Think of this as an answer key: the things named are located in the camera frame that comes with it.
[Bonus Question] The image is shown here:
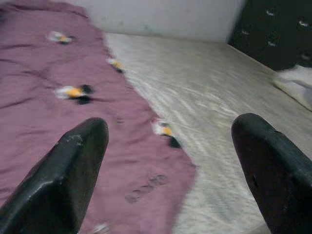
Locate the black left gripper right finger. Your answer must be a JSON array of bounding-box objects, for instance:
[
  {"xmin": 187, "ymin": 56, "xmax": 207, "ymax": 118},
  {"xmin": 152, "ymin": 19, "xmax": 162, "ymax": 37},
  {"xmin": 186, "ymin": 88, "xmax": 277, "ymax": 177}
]
[{"xmin": 231, "ymin": 113, "xmax": 312, "ymax": 234}]

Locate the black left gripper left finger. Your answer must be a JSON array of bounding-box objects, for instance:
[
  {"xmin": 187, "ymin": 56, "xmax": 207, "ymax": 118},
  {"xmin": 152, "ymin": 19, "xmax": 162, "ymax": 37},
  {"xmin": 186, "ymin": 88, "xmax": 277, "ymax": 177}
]
[{"xmin": 0, "ymin": 117, "xmax": 110, "ymax": 234}]

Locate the white patterned mattress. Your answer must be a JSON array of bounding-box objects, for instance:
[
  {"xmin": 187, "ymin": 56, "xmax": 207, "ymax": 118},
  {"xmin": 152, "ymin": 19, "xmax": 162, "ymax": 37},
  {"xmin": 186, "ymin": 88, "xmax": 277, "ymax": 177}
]
[{"xmin": 80, "ymin": 33, "xmax": 312, "ymax": 234}]

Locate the white pillow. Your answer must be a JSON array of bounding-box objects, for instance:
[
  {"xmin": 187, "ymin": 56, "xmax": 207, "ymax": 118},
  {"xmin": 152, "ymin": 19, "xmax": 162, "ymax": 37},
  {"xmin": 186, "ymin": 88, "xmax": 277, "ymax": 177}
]
[{"xmin": 272, "ymin": 64, "xmax": 312, "ymax": 113}]

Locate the dark tufted headboard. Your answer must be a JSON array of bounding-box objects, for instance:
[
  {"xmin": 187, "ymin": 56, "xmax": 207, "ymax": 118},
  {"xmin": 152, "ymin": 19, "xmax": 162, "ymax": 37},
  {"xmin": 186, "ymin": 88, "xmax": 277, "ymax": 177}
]
[{"xmin": 228, "ymin": 0, "xmax": 312, "ymax": 72}]

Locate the purple cartoon print blanket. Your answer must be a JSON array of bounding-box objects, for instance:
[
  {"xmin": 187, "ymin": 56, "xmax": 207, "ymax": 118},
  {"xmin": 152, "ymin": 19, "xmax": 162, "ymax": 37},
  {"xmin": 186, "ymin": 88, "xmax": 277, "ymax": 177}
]
[{"xmin": 0, "ymin": 1, "xmax": 197, "ymax": 234}]

